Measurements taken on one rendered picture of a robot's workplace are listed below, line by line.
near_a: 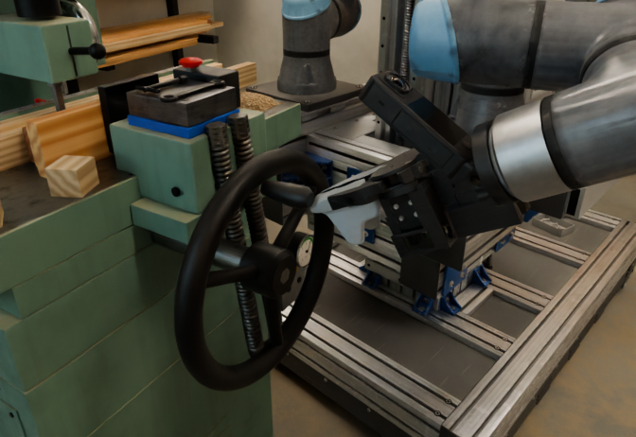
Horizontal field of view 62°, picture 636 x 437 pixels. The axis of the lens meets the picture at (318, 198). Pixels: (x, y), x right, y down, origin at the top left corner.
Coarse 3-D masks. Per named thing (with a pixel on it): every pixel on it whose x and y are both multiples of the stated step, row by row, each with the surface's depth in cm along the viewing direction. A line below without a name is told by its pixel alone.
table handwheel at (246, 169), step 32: (256, 160) 55; (288, 160) 58; (224, 192) 52; (320, 192) 68; (224, 224) 51; (288, 224) 64; (320, 224) 71; (192, 256) 50; (224, 256) 63; (256, 256) 60; (288, 256) 61; (320, 256) 73; (192, 288) 50; (256, 288) 60; (288, 288) 63; (320, 288) 73; (192, 320) 51; (288, 320) 71; (192, 352) 52; (224, 384) 58
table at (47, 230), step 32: (288, 128) 92; (0, 192) 61; (32, 192) 61; (96, 192) 61; (128, 192) 64; (32, 224) 54; (64, 224) 58; (96, 224) 61; (128, 224) 66; (160, 224) 63; (192, 224) 61; (0, 256) 52; (32, 256) 55; (64, 256) 59; (0, 288) 53
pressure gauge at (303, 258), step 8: (296, 232) 94; (296, 240) 93; (304, 240) 92; (312, 240) 96; (288, 248) 93; (296, 248) 92; (304, 248) 94; (296, 256) 92; (304, 256) 94; (296, 264) 93; (304, 264) 95
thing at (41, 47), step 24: (0, 24) 66; (24, 24) 64; (48, 24) 63; (72, 24) 65; (0, 48) 68; (24, 48) 65; (48, 48) 64; (0, 72) 70; (24, 72) 67; (48, 72) 65; (72, 72) 67; (96, 72) 70
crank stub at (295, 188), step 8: (264, 184) 55; (272, 184) 55; (280, 184) 54; (288, 184) 54; (296, 184) 54; (264, 192) 55; (272, 192) 55; (280, 192) 54; (288, 192) 53; (296, 192) 53; (304, 192) 53; (312, 192) 54; (280, 200) 54; (288, 200) 53; (296, 200) 53; (304, 200) 53; (312, 200) 54; (296, 208) 54; (304, 208) 54
